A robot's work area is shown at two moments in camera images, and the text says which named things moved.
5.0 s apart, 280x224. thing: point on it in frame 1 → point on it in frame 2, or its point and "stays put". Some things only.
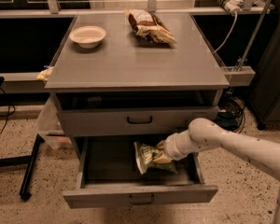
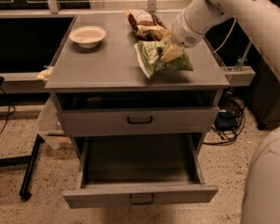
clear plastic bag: [50, 126] stays put
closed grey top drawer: [132, 121] stays put
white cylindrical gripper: [170, 148] → [183, 32]
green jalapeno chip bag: [144, 158] → [148, 54]
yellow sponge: [43, 76] stays put
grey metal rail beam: [239, 76] stays put
